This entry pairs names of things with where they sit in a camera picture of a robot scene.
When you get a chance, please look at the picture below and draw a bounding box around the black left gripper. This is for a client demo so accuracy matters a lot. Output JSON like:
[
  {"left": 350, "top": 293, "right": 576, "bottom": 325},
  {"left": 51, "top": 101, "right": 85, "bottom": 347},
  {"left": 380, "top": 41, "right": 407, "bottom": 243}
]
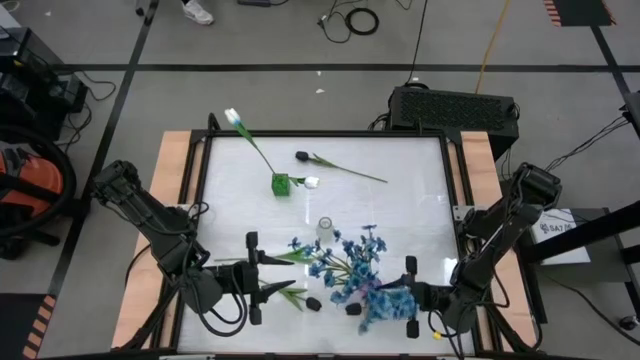
[{"left": 219, "top": 230, "right": 298, "bottom": 326}]

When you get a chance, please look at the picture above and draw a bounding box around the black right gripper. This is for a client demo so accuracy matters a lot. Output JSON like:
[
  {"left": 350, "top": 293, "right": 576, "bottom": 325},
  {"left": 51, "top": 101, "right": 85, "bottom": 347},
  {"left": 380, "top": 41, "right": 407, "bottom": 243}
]
[{"left": 377, "top": 255, "right": 451, "bottom": 339}]

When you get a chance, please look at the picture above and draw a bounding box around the white tulip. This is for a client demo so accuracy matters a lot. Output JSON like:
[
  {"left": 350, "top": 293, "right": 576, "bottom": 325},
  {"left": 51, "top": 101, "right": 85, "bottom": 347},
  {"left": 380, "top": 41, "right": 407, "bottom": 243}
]
[
  {"left": 288, "top": 174, "right": 321, "bottom": 191},
  {"left": 223, "top": 107, "right": 281, "bottom": 177}
]

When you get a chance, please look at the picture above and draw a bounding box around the clear glass vase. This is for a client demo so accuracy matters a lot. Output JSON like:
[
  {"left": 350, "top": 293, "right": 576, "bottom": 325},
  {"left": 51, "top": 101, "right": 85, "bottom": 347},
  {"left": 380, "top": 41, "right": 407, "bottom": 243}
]
[{"left": 315, "top": 216, "right": 335, "bottom": 241}]

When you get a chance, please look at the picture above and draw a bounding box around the green glass vase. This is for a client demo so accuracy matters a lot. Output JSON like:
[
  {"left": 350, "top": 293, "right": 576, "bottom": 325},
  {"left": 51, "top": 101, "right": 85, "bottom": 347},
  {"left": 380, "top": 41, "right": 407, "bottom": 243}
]
[{"left": 271, "top": 172, "right": 292, "bottom": 198}]

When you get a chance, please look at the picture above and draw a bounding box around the wooden side board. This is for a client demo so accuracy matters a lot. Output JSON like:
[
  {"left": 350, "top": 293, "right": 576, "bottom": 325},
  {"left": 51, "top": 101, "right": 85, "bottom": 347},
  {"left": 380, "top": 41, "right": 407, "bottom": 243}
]
[
  {"left": 460, "top": 130, "right": 540, "bottom": 351},
  {"left": 110, "top": 130, "right": 195, "bottom": 350}
]

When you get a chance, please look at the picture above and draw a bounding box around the white paper sign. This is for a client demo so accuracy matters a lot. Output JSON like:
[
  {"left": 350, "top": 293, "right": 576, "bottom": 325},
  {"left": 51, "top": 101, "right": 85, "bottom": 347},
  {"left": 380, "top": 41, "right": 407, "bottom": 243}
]
[{"left": 529, "top": 208, "right": 592, "bottom": 266}]

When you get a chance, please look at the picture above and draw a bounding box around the black mesh computer case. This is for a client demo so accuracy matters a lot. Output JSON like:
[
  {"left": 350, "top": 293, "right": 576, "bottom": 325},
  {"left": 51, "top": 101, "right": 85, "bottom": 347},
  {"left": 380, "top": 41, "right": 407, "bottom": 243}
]
[{"left": 388, "top": 85, "right": 521, "bottom": 162}]

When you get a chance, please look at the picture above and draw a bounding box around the black stand beam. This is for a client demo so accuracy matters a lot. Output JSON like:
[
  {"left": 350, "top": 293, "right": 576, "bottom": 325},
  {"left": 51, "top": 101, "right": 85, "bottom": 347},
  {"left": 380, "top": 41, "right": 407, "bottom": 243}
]
[{"left": 517, "top": 199, "right": 640, "bottom": 321}]

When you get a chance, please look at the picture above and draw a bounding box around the black orange hazard floor mat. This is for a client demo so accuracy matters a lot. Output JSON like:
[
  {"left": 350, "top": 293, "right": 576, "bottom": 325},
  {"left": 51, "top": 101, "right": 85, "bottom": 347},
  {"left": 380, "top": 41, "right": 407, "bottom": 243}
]
[
  {"left": 543, "top": 0, "right": 617, "bottom": 28},
  {"left": 0, "top": 293, "right": 58, "bottom": 360}
]

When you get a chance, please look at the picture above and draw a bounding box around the orange black vacuum cleaner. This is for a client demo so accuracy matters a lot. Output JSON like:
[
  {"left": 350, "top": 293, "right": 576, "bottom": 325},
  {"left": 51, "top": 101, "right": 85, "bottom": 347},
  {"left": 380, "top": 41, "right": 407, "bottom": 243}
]
[{"left": 0, "top": 123, "right": 79, "bottom": 261}]

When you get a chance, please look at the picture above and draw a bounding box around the person's foot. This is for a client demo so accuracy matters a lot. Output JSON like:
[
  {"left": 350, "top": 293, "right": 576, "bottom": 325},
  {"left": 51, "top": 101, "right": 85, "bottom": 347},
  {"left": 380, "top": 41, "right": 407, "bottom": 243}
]
[{"left": 181, "top": 0, "right": 216, "bottom": 26}]

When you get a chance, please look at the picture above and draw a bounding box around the black equipment box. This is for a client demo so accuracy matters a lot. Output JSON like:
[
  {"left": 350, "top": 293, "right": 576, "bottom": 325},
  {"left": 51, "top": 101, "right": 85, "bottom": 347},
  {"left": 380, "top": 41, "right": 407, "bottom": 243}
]
[{"left": 0, "top": 27, "right": 90, "bottom": 144}]

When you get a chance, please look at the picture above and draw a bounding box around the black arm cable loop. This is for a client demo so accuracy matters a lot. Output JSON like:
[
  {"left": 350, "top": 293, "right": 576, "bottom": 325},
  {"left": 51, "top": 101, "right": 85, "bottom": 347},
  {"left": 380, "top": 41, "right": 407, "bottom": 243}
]
[{"left": 187, "top": 199, "right": 250, "bottom": 338}]

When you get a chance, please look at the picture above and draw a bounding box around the black rig frame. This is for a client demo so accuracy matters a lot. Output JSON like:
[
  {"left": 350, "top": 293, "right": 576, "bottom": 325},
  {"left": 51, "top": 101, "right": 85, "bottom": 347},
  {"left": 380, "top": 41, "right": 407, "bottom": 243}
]
[{"left": 119, "top": 112, "right": 544, "bottom": 360}]

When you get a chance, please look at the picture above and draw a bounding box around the black floor cable bundle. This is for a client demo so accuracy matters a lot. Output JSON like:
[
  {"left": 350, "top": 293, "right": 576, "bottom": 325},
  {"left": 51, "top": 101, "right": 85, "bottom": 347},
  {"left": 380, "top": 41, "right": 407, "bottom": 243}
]
[{"left": 543, "top": 114, "right": 632, "bottom": 174}]

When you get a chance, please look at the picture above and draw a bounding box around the thin black cable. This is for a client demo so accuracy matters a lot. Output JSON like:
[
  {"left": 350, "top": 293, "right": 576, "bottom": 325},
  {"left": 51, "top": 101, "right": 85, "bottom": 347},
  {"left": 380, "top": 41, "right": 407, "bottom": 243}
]
[{"left": 403, "top": 0, "right": 430, "bottom": 86}]

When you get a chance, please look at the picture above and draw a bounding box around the loose black floor cable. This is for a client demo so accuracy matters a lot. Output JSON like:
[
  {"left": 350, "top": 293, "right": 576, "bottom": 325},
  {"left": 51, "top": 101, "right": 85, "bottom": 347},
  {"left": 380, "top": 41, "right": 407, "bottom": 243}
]
[{"left": 316, "top": 0, "right": 354, "bottom": 45}]

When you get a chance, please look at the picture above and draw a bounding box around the yellow cable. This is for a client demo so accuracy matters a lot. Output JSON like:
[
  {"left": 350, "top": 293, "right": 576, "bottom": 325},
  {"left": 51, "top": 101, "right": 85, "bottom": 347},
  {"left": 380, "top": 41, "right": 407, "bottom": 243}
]
[{"left": 473, "top": 0, "right": 512, "bottom": 95}]

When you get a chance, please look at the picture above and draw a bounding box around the coiled black cable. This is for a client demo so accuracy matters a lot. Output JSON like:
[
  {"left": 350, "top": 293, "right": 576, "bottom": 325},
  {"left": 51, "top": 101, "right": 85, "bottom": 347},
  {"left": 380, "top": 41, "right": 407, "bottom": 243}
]
[{"left": 343, "top": 6, "right": 380, "bottom": 37}]

